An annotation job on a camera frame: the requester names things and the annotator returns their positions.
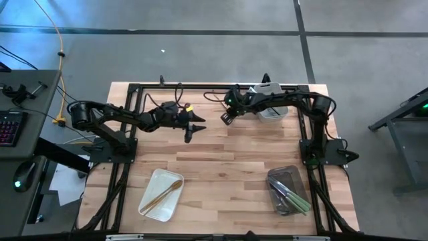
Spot black desk crossbar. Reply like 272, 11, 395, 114
33, 137, 91, 175

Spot white rectangular tray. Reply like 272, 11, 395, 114
138, 168, 185, 223

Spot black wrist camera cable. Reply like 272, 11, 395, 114
142, 82, 185, 113
203, 89, 235, 103

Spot black floor cable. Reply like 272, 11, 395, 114
0, 45, 38, 70

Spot yellow cable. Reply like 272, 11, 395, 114
33, 0, 68, 127

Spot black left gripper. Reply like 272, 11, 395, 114
155, 101, 207, 144

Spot black computer mouse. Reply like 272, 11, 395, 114
12, 161, 36, 193

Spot black clamp tool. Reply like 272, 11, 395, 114
1, 81, 49, 104

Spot white bracket plate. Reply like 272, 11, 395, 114
105, 234, 144, 241
292, 235, 331, 241

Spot dark clear plastic bin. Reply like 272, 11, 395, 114
265, 165, 312, 217

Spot black left wrist camera cable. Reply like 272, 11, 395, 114
142, 82, 185, 113

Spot black backlit keyboard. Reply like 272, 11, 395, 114
0, 111, 29, 148

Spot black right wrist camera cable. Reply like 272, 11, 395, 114
203, 89, 235, 103

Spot black metal table frame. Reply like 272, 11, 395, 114
72, 82, 362, 237

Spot grey desk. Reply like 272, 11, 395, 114
0, 69, 62, 238

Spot white plastic bin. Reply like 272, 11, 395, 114
253, 82, 290, 123

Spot white paper sheet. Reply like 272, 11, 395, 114
49, 154, 90, 207

